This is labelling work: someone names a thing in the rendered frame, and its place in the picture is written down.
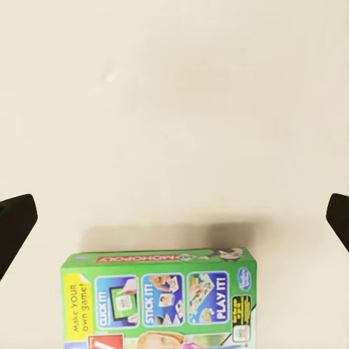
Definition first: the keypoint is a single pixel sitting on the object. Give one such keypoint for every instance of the board game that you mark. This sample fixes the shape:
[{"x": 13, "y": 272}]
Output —
[{"x": 183, "y": 299}]

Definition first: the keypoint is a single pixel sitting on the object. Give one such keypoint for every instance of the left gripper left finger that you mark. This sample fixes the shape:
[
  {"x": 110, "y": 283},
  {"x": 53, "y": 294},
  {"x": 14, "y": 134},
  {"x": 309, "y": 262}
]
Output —
[{"x": 18, "y": 216}]

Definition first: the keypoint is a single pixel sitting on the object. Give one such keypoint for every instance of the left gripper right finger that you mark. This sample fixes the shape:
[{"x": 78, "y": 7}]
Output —
[{"x": 337, "y": 215}]

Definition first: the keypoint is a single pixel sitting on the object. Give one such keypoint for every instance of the bed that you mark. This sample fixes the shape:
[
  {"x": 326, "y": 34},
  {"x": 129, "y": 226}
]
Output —
[{"x": 151, "y": 125}]

